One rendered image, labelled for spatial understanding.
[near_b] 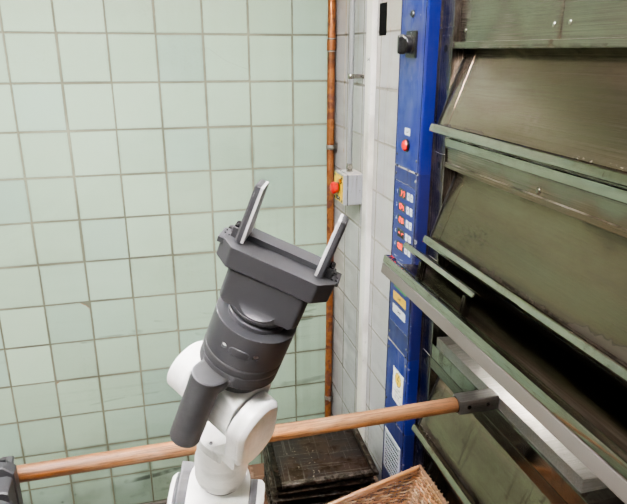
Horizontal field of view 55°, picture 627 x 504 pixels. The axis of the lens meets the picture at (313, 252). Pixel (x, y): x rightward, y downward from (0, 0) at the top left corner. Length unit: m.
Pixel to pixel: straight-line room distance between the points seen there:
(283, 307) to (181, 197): 1.66
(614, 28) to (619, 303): 0.40
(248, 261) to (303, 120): 1.69
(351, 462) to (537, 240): 0.93
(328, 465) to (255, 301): 1.24
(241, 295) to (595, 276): 0.62
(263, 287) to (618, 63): 0.66
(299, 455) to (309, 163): 1.04
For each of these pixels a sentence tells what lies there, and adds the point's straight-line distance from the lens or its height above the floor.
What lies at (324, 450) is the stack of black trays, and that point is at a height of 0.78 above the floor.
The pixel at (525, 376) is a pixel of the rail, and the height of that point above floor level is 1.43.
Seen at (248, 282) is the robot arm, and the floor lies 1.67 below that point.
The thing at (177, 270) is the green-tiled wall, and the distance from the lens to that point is 2.31.
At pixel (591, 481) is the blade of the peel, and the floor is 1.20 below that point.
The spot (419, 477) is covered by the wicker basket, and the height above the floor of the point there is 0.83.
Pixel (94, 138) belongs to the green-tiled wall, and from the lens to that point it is 2.20.
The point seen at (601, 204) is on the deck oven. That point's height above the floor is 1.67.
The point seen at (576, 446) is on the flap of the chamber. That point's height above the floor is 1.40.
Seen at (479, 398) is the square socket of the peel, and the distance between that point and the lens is 1.31.
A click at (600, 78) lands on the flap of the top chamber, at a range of 1.05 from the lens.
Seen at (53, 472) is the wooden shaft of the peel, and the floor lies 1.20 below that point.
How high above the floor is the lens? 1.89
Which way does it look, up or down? 18 degrees down
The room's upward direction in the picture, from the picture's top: straight up
